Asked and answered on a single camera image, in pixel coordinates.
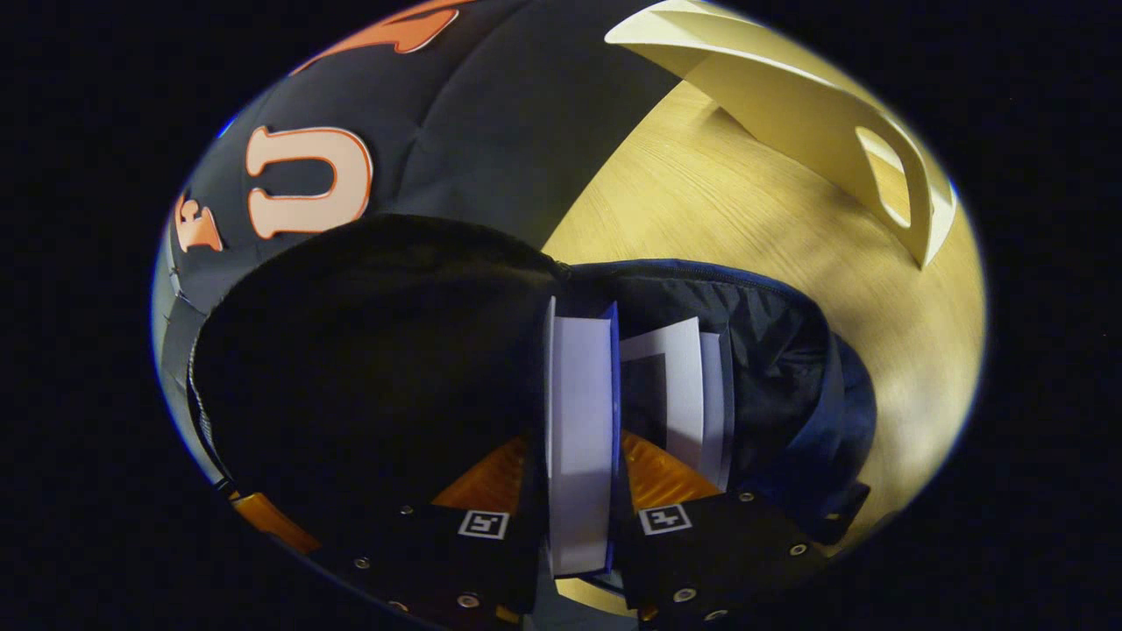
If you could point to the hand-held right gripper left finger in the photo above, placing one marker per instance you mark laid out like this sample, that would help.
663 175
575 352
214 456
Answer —
533 526

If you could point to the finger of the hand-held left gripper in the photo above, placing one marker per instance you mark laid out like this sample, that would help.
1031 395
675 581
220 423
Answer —
272 521

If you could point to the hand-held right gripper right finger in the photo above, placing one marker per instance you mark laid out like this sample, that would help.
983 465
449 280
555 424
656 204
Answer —
633 543

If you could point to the blue spine book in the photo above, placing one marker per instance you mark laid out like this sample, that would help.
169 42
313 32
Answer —
578 421

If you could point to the white spine book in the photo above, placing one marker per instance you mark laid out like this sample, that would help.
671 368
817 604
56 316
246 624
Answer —
684 394

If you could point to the white bookshelf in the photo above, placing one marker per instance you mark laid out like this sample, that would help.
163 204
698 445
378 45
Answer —
789 114

